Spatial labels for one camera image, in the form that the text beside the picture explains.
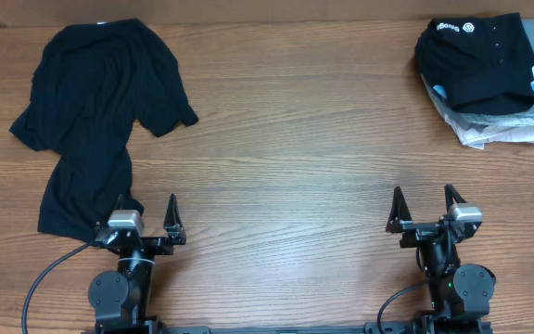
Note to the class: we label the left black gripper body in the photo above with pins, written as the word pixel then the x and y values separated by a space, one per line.
pixel 155 247

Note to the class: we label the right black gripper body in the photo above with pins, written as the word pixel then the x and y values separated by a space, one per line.
pixel 418 232

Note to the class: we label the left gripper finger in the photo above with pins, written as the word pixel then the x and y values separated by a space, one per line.
pixel 172 219
pixel 119 203

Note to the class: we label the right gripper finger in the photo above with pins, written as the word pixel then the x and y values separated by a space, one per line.
pixel 452 196
pixel 399 212

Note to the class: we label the black t-shirt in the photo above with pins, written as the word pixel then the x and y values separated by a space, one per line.
pixel 92 85

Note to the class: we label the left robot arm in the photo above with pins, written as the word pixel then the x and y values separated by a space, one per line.
pixel 120 297

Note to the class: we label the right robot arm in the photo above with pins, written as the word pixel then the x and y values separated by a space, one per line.
pixel 459 293

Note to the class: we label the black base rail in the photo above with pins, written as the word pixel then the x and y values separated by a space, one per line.
pixel 393 327

